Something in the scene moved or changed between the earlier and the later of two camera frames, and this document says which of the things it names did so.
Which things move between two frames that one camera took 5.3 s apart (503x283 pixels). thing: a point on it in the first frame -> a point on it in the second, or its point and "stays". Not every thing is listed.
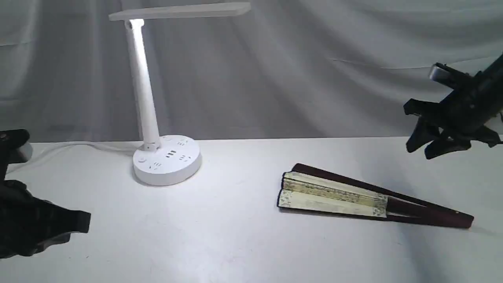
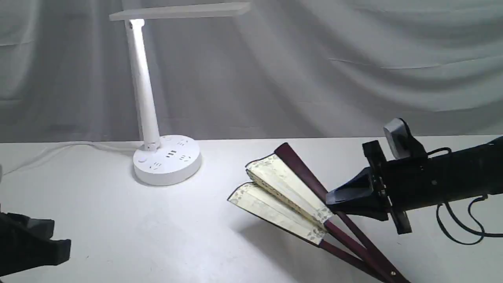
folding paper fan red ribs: x=307 y=188 -> x=341 y=236
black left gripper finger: x=28 y=224 -> x=25 y=243
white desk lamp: x=171 y=160 stays
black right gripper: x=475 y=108 -> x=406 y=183
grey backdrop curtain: x=282 y=69 stays
